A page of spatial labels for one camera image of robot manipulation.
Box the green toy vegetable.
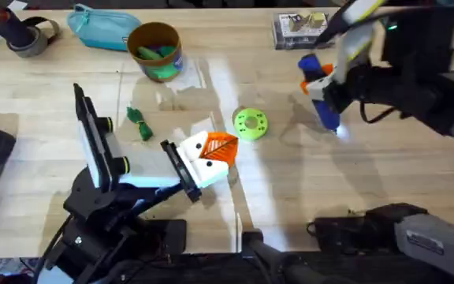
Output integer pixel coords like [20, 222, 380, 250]
[125, 106, 154, 142]

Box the right wrist upright plate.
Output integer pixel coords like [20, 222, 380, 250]
[315, 0, 389, 86]

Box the wrist upright plate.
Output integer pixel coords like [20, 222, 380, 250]
[73, 82, 112, 191]
[315, 0, 389, 86]

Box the green disc with holes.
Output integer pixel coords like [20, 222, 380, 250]
[232, 106, 270, 142]

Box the clear box with parts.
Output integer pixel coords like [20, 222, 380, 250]
[271, 11, 331, 51]

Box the left wrist upright plate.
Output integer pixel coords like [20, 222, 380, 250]
[73, 82, 112, 191]

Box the brown tub with toys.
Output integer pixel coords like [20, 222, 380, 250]
[126, 21, 184, 84]

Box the teal zip bag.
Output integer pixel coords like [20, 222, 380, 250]
[66, 3, 143, 53]

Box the grey tape roll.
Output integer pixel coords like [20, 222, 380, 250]
[7, 16, 61, 59]

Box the dark tool bundle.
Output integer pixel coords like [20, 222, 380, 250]
[0, 0, 35, 49]

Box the black cable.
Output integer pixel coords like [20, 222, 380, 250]
[359, 100, 400, 125]

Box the black rail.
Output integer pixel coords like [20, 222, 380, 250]
[104, 230, 409, 284]

